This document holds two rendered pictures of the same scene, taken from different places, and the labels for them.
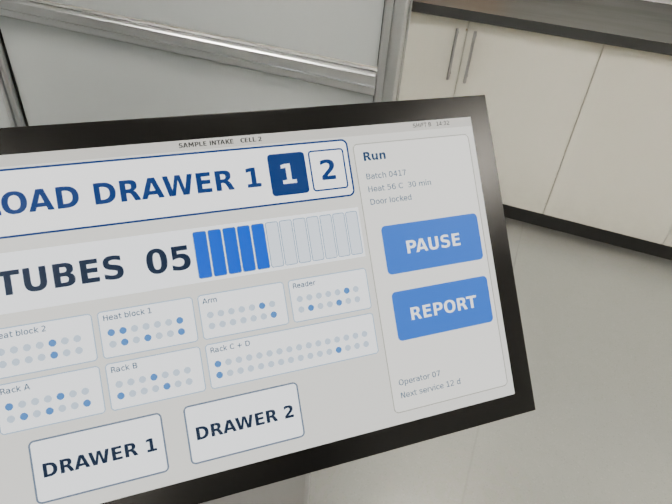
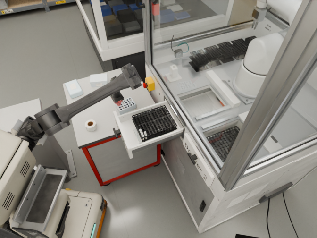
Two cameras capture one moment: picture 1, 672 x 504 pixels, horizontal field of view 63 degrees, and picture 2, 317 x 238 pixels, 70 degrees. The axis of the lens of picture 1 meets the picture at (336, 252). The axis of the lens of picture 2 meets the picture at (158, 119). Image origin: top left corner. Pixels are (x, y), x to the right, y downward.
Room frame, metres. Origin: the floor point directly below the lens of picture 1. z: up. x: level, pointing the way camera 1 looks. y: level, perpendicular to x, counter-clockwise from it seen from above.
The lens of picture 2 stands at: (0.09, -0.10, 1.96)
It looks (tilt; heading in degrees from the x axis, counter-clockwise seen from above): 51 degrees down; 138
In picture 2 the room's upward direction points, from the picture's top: straight up
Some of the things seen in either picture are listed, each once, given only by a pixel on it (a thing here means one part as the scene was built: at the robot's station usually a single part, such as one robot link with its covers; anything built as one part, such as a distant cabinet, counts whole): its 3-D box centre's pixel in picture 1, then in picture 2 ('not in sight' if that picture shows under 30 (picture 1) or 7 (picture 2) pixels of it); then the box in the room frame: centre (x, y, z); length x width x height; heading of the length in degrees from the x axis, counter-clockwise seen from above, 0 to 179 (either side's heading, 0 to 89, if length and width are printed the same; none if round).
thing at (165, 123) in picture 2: not in sight; (154, 123); (-0.55, 0.44, 0.87); 0.22 x 0.18 x 0.06; 71
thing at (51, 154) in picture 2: not in sight; (42, 147); (-1.27, -0.15, 0.38); 0.30 x 0.30 x 0.76; 71
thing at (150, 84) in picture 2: not in sight; (149, 84); (-0.83, 0.65, 0.88); 0.07 x 0.05 x 0.07; 161
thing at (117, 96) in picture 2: not in sight; (115, 92); (-0.87, 0.40, 0.92); 0.10 x 0.07 x 0.07; 168
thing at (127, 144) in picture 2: not in sight; (122, 133); (-0.62, 0.25, 0.87); 0.29 x 0.02 x 0.11; 161
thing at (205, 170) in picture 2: not in sight; (196, 158); (-0.22, 0.46, 0.87); 0.29 x 0.02 x 0.11; 161
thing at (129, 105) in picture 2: not in sight; (125, 105); (-0.86, 0.44, 0.78); 0.12 x 0.08 x 0.04; 79
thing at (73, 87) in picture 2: not in sight; (73, 88); (-1.25, 0.26, 0.78); 0.15 x 0.10 x 0.04; 168
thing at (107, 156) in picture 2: not in sight; (117, 130); (-1.00, 0.40, 0.38); 0.62 x 0.58 x 0.76; 161
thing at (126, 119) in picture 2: not in sight; (155, 123); (-0.55, 0.45, 0.86); 0.40 x 0.26 x 0.06; 71
